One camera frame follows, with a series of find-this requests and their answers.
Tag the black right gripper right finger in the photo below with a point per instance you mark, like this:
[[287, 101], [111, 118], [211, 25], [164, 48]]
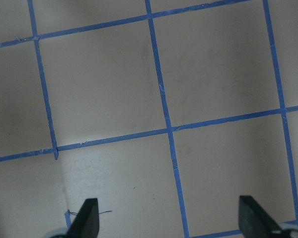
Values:
[[255, 222]]

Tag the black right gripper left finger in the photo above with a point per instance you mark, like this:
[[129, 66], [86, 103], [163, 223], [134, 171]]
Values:
[[86, 224]]

